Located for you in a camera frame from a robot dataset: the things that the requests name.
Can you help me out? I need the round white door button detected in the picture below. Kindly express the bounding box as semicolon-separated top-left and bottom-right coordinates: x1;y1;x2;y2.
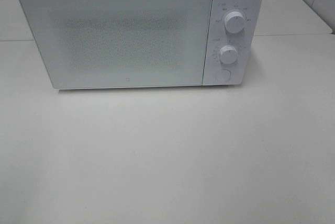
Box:
215;69;231;83

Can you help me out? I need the white microwave door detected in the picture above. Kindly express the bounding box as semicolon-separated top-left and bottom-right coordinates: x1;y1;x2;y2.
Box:
19;0;211;89

